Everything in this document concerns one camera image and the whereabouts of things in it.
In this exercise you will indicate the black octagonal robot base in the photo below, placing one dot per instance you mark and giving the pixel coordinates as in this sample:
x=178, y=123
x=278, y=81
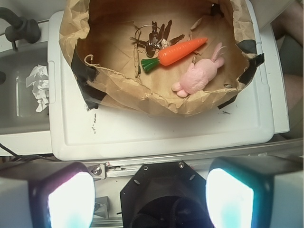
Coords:
x=165, y=195

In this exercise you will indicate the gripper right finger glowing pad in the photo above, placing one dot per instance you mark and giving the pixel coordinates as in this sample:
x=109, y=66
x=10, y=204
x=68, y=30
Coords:
x=256, y=192

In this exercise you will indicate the orange toy carrot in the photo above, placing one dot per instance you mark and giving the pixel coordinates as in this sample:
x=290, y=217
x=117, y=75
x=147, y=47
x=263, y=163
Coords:
x=172, y=54

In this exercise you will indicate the crumpled white paper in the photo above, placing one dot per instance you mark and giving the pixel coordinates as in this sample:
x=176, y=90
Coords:
x=39, y=81

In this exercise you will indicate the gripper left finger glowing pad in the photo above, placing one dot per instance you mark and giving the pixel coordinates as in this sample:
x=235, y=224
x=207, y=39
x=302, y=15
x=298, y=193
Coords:
x=46, y=195

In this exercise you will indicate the black clamp handle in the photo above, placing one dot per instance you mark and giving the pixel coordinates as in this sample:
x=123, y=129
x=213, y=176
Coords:
x=20, y=27

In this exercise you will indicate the white plastic bin lid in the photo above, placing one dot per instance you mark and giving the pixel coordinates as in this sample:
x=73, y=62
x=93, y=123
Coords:
x=80, y=133

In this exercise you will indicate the brown paper bag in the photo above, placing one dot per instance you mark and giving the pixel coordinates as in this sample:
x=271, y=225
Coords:
x=98, y=41

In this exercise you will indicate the metal corner bracket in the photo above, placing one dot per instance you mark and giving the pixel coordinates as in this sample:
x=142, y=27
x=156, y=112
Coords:
x=98, y=170

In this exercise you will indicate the pink plush bunny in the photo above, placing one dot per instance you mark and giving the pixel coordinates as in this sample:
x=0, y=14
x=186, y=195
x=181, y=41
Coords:
x=199, y=74

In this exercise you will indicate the silver key bunch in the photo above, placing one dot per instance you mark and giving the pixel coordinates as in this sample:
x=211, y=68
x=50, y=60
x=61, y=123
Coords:
x=158, y=38

